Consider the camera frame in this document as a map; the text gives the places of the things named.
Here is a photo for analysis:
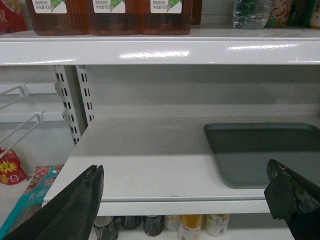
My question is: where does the grey plastic tray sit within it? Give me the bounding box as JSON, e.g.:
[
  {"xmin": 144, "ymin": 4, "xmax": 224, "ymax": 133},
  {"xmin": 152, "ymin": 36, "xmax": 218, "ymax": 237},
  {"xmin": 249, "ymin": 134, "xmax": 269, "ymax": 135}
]
[{"xmin": 203, "ymin": 122, "xmax": 320, "ymax": 189}]

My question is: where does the clear water bottle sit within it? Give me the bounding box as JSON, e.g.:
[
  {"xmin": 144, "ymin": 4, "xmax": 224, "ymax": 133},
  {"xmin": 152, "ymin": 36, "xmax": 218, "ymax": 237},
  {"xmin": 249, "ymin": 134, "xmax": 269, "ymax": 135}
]
[{"xmin": 232, "ymin": 0, "xmax": 273, "ymax": 30}]

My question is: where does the red snack packet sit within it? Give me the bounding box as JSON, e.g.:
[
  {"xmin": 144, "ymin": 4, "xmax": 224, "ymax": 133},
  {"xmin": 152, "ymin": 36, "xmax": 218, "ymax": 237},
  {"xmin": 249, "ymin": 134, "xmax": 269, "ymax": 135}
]
[{"xmin": 0, "ymin": 150, "xmax": 28, "ymax": 186}]

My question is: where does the brown tea drink bottle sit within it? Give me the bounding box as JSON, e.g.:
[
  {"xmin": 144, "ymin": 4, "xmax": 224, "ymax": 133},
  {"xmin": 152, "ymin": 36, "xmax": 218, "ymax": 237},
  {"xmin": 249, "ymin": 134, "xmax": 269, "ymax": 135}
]
[
  {"xmin": 86, "ymin": 0, "xmax": 139, "ymax": 36},
  {"xmin": 137, "ymin": 0, "xmax": 193, "ymax": 36},
  {"xmin": 25, "ymin": 0, "xmax": 89, "ymax": 36}
]

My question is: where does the white perforated shelf upright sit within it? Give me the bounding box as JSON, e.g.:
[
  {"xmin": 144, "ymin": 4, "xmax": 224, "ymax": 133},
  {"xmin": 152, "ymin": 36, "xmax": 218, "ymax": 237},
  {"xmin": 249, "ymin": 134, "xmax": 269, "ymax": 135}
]
[{"xmin": 54, "ymin": 65, "xmax": 95, "ymax": 145}]

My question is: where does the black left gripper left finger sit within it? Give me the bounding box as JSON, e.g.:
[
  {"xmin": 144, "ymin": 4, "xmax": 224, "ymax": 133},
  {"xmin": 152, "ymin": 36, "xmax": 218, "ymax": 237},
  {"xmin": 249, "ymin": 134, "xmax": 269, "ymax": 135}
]
[{"xmin": 3, "ymin": 165, "xmax": 104, "ymax": 240}]

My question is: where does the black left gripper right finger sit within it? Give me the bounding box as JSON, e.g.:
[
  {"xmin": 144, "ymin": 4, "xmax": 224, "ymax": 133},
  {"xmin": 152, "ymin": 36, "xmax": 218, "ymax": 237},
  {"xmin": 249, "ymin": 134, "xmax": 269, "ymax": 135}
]
[{"xmin": 264, "ymin": 159, "xmax": 320, "ymax": 240}]

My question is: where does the teal snack packet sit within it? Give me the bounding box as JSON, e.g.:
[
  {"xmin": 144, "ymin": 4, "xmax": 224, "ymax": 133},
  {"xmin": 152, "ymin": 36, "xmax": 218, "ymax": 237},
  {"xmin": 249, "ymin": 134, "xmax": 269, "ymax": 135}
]
[{"xmin": 0, "ymin": 164, "xmax": 63, "ymax": 238}]

